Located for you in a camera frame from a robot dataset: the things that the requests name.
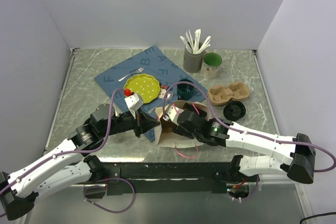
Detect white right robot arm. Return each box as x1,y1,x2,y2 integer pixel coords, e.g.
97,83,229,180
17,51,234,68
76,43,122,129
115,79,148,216
166,108,316,184

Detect white wrapped straws bundle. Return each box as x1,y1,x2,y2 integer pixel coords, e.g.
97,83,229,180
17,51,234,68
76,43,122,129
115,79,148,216
180,29,212,55

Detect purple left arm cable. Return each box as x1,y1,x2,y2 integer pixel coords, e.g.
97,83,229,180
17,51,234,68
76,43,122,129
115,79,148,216
0,89,129,217

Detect dark green mug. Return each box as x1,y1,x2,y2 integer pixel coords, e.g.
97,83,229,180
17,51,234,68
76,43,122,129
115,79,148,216
176,79,194,101

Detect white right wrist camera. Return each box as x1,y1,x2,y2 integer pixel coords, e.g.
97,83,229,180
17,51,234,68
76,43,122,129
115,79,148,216
162,103,184,124

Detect silver cartoon handle spoon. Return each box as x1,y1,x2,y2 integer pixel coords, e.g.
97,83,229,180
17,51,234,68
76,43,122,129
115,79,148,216
148,91,174,114

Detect green inside ceramic mug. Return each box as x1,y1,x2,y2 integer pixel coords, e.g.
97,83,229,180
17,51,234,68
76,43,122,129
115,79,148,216
201,52,223,79

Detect kraft paper cakes bag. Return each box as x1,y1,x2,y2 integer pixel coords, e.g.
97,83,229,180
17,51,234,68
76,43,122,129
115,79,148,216
154,100,212,159

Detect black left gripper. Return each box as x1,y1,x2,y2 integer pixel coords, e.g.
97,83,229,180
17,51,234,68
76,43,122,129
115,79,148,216
101,106,160,137

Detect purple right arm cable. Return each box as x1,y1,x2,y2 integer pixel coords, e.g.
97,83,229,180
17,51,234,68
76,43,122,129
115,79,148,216
162,81,336,174

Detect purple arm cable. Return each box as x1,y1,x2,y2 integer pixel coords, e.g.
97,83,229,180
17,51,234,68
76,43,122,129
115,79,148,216
162,81,336,174
0,89,129,217

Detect grey straw holder cup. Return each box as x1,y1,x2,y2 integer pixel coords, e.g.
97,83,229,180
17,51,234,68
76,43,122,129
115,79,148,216
183,47,206,73

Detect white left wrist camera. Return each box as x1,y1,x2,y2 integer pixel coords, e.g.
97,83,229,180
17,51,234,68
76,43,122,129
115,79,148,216
124,89,144,111

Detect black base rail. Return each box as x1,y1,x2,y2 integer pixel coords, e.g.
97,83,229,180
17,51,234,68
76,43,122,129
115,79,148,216
72,162,260,196

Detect spare black cup lid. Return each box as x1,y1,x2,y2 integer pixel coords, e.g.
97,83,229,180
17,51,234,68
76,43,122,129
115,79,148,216
223,101,246,122

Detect yellow dotted plate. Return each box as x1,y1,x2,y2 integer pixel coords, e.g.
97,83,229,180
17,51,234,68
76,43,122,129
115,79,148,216
124,73,161,104

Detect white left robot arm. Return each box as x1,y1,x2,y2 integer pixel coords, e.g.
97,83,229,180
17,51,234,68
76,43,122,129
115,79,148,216
1,104,159,221

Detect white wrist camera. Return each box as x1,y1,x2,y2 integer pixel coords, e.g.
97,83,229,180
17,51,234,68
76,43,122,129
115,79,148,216
124,89,144,111
162,103,184,124

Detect silver fork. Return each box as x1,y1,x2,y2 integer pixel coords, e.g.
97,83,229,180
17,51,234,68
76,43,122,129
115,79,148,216
118,67,144,82

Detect blue letter print cloth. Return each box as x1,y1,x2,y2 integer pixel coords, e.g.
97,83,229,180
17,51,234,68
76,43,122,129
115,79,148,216
93,45,208,143

